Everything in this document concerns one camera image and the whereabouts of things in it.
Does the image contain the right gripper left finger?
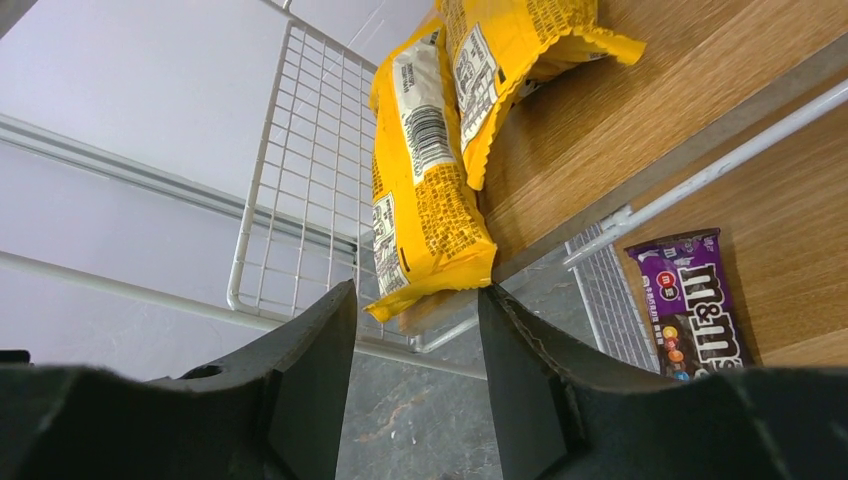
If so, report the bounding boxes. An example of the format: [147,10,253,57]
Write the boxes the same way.
[1,281,358,479]

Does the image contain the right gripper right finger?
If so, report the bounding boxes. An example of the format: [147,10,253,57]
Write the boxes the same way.
[478,285,847,479]

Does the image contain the yellow candy bag top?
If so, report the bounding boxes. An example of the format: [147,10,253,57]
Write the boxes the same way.
[365,17,497,322]

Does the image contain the yellow candy bag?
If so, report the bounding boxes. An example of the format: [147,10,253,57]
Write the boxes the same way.
[365,17,497,322]
[435,0,646,191]

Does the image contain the purple candy bag on shelf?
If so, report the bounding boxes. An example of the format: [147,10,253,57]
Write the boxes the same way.
[625,228,755,381]

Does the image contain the middle wooden shelf board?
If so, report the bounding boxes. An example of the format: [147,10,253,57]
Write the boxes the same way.
[480,1,847,281]

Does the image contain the wooden shelf board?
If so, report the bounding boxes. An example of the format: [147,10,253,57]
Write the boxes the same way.
[616,105,847,367]
[480,1,847,281]

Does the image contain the bottom wooden shelf board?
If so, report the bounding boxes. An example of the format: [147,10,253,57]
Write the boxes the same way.
[616,105,847,367]

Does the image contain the white wire shelf rack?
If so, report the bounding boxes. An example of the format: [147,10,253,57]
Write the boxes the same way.
[227,1,847,366]

